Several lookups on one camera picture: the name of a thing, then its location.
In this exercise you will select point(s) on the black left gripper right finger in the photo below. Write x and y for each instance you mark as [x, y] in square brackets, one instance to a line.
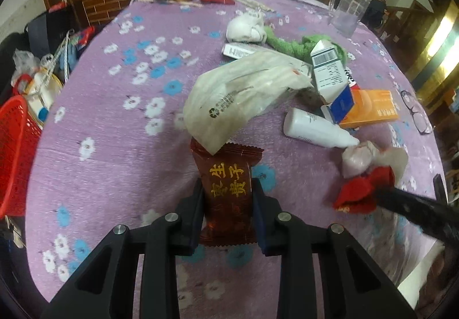
[322, 267]

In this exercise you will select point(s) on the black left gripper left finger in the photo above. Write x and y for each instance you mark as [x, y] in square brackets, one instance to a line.
[103, 286]

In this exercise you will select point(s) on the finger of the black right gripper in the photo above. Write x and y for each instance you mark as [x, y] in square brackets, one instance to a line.
[435, 219]

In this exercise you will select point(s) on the white tissue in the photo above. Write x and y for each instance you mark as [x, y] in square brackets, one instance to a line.
[357, 160]

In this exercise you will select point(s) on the orange medicine box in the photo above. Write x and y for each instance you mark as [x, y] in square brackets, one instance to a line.
[370, 107]

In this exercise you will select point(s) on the dark red candy wrapper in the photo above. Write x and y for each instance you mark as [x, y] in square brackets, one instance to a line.
[227, 180]

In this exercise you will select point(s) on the white squeeze bottle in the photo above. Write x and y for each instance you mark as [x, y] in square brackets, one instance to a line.
[304, 126]

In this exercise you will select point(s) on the white blue barcode box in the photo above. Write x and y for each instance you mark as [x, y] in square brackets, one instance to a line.
[331, 82]

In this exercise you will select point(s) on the white plastic bag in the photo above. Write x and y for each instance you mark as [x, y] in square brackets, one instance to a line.
[225, 99]

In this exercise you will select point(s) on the long white medicine box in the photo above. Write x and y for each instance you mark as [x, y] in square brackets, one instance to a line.
[240, 50]

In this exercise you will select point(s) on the black eyeglasses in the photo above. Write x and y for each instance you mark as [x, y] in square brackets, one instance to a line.
[419, 116]

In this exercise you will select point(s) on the red plastic basket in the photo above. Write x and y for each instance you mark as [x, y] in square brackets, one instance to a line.
[20, 135]

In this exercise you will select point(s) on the yellow tray with rolls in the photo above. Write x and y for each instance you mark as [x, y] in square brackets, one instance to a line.
[40, 94]

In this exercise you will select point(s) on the green cloth rag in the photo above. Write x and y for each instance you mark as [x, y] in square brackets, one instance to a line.
[301, 49]

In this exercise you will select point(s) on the purple floral tablecloth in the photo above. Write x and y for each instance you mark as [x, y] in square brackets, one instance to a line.
[115, 150]

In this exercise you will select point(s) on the clear plastic bag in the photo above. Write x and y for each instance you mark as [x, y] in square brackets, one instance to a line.
[25, 64]

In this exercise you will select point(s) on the black shopping bag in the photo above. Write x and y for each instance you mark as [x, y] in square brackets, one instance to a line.
[48, 30]

